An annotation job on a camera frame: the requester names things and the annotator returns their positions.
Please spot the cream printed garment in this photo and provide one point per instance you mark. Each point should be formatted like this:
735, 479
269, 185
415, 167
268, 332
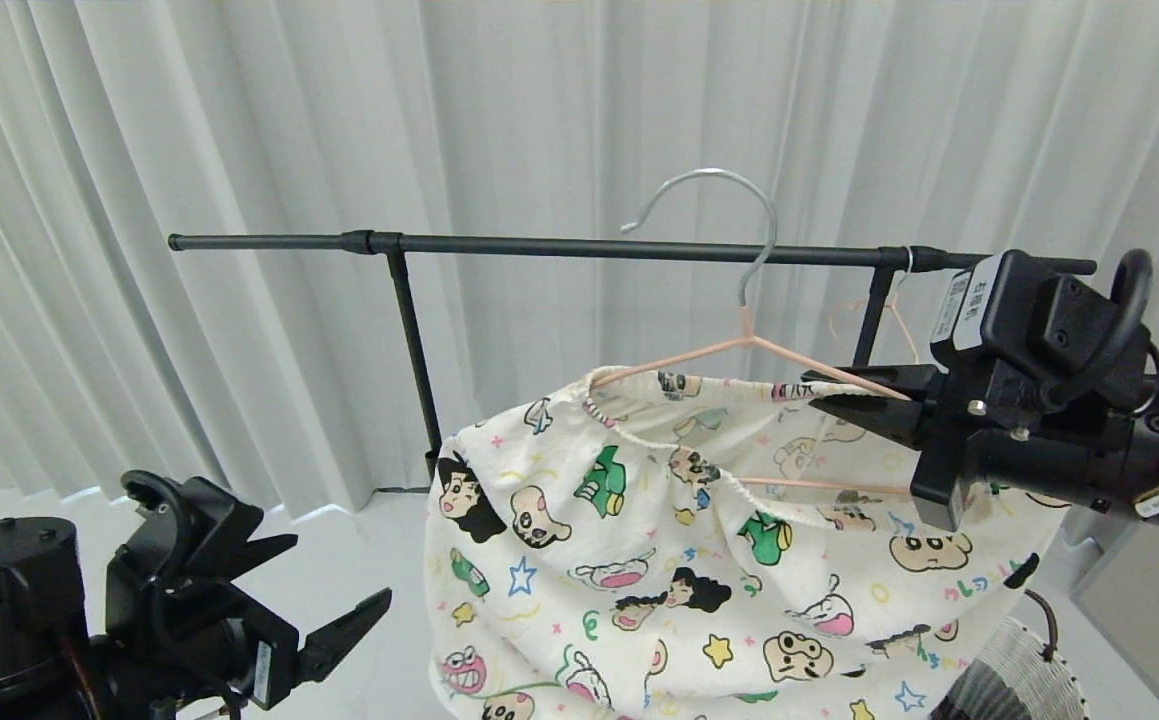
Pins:
639, 600

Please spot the white laundry basket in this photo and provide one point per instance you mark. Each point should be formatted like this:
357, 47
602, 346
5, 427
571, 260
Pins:
1009, 680

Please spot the pink clothes hanger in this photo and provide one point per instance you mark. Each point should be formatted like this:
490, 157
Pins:
745, 320
889, 312

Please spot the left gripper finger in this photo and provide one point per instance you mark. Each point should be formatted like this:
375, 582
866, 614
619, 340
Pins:
259, 558
339, 640

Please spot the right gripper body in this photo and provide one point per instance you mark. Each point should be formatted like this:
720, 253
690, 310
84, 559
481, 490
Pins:
1039, 465

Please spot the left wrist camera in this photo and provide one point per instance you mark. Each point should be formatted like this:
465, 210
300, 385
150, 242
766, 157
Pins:
199, 530

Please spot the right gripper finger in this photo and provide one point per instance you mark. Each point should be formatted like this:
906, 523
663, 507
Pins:
889, 380
889, 420

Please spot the white curtain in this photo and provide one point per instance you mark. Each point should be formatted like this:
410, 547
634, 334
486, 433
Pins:
539, 100

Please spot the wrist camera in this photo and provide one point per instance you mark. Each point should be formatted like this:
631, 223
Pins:
1019, 310
199, 530

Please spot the black clothes rack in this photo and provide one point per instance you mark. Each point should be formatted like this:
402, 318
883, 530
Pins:
559, 246

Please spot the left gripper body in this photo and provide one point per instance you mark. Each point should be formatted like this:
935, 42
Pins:
209, 640

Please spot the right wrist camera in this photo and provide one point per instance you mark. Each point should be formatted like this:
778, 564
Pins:
1019, 310

